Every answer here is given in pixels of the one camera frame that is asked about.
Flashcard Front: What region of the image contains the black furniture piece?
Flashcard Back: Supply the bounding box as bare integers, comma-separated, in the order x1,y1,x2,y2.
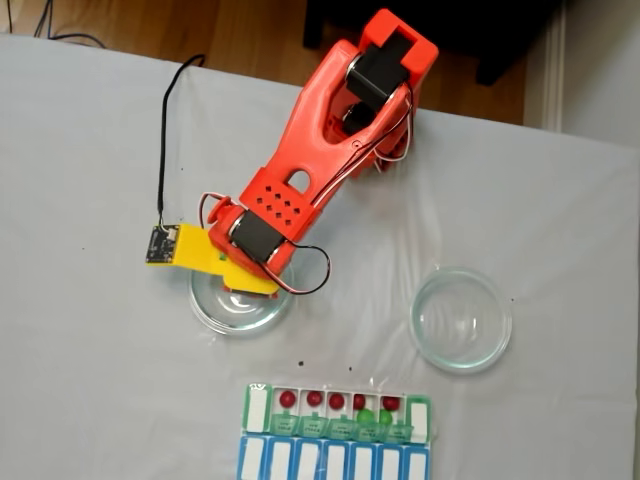
302,0,569,86

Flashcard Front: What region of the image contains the pale grey tablecloth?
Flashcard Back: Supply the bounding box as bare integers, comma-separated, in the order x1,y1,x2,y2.
0,34,640,480

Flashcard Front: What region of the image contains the green-lidded weekly pill organizer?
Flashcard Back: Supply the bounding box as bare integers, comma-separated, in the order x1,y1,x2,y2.
242,381,434,444

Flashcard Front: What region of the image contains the thin servo wire loop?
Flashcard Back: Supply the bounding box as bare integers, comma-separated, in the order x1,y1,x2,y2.
259,243,334,296

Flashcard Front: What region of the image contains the blue-lidded weekly pill organizer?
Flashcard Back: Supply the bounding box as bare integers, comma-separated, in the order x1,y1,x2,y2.
235,432,431,480

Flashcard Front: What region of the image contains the clear glass bowl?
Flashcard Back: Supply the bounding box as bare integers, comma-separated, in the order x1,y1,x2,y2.
188,249,295,335
409,267,514,375

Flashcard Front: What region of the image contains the black camera cable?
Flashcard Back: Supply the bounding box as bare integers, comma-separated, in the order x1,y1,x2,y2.
154,53,207,226

